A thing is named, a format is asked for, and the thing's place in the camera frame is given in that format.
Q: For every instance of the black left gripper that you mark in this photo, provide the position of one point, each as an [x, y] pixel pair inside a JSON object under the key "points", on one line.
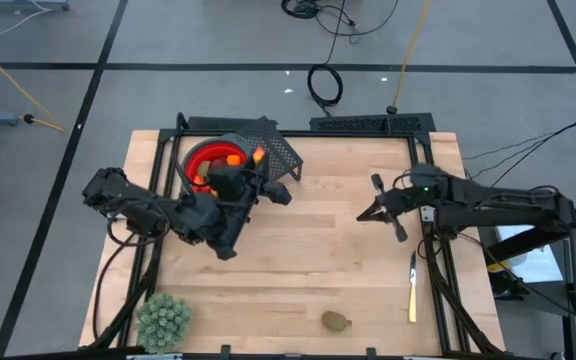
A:
{"points": [[238, 210]]}

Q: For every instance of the green potted plant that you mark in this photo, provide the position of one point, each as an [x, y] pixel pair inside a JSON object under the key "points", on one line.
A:
{"points": [[163, 322]]}

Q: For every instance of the black edge clamp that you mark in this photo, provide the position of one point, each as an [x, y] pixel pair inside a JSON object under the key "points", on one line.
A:
{"points": [[225, 351], [371, 353]]}

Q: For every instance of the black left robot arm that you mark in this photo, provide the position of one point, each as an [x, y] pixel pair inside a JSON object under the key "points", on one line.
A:
{"points": [[143, 205]]}

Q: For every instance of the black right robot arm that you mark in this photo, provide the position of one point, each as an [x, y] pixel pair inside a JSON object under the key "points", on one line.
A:
{"points": [[493, 205]]}

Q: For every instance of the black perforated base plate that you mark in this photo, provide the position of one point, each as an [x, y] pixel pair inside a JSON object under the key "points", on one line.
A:
{"points": [[373, 123]]}

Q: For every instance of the white board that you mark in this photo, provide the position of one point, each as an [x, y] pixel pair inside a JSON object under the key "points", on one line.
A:
{"points": [[538, 265]]}

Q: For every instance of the black aluminium table frame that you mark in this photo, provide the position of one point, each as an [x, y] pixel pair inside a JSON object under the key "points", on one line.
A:
{"points": [[348, 133]]}

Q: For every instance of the black perforated metal rack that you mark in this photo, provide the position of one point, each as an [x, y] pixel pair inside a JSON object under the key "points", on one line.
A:
{"points": [[280, 150]]}

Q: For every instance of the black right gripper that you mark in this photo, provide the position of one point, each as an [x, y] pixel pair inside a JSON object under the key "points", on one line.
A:
{"points": [[393, 205]]}

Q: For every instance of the red collapsible colander grey rim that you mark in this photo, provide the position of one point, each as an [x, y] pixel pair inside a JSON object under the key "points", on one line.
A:
{"points": [[203, 152]]}

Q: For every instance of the brown-green toy kiwi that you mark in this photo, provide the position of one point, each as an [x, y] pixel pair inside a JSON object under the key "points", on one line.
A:
{"points": [[334, 321]]}

